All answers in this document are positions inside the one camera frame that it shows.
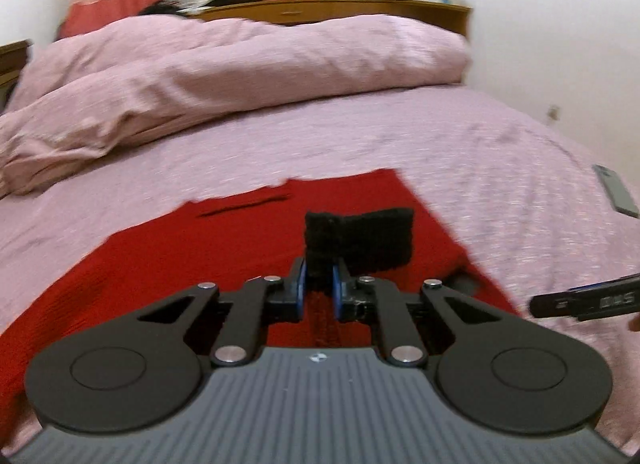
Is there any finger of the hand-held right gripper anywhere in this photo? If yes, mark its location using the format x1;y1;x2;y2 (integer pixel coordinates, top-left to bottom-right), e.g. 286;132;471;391
530;273;640;321

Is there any wooden headboard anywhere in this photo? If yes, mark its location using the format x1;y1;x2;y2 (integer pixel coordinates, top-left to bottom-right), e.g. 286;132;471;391
192;0;473;40

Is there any bed with pink sheet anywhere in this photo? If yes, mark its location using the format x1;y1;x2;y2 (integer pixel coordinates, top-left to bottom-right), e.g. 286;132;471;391
0;84;640;464

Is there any dark clothes pile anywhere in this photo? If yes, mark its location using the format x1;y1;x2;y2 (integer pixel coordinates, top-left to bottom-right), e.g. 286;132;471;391
137;0;263;17

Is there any grey phone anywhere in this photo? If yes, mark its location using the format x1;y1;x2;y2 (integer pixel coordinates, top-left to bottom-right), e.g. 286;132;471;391
591;164;640;218

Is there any pink duvet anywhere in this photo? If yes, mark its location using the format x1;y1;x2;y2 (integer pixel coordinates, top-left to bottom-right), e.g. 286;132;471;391
0;14;473;197

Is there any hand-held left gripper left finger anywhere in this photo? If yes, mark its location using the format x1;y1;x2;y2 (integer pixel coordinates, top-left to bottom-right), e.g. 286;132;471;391
135;256;307;369

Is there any dark wooden side furniture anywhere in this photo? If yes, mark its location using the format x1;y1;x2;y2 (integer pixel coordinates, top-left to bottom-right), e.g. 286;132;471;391
0;40;34;110

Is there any red knit sweater black cuff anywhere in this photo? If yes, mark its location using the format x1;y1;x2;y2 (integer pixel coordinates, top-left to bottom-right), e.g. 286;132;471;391
0;169;522;437

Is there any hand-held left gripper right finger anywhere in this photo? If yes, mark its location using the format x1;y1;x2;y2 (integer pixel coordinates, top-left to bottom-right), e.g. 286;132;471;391
330;258;521;369

